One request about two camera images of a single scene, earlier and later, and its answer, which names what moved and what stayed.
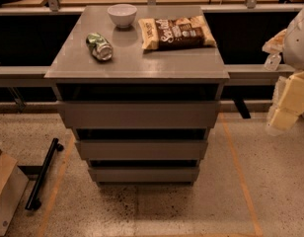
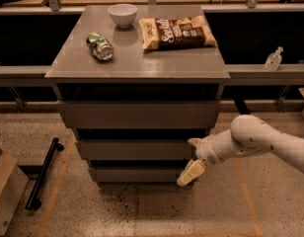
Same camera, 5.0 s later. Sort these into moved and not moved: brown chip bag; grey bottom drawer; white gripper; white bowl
Moved: white gripper
Not moved: grey bottom drawer; brown chip bag; white bowl
